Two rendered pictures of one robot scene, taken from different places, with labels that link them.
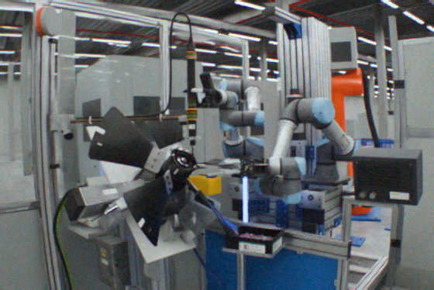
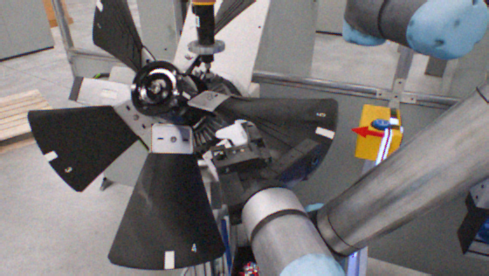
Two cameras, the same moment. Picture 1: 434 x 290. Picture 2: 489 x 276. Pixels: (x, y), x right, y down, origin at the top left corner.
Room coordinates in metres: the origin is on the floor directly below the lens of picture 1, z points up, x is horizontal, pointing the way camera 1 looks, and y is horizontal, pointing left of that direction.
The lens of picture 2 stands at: (1.35, -0.47, 1.46)
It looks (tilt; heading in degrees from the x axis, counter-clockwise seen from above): 32 degrees down; 68
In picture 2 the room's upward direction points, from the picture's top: straight up
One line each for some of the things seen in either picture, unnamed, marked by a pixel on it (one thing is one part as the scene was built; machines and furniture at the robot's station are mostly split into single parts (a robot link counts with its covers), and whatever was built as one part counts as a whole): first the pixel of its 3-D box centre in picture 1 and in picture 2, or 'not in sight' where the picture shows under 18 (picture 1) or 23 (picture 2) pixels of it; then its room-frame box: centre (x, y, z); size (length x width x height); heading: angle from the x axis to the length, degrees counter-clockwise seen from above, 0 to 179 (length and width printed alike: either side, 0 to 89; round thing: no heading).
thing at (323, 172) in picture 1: (325, 170); not in sight; (1.97, -0.62, 1.09); 0.15 x 0.15 x 0.10
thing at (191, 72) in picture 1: (191, 84); not in sight; (1.49, 0.10, 1.53); 0.03 x 0.03 x 0.21
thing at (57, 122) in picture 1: (61, 122); not in sight; (1.58, 0.72, 1.39); 0.10 x 0.07 x 0.09; 82
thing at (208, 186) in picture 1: (204, 185); (377, 134); (1.96, 0.07, 1.02); 0.16 x 0.10 x 0.11; 47
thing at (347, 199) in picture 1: (370, 201); not in sight; (1.32, -0.61, 1.04); 0.24 x 0.03 x 0.03; 47
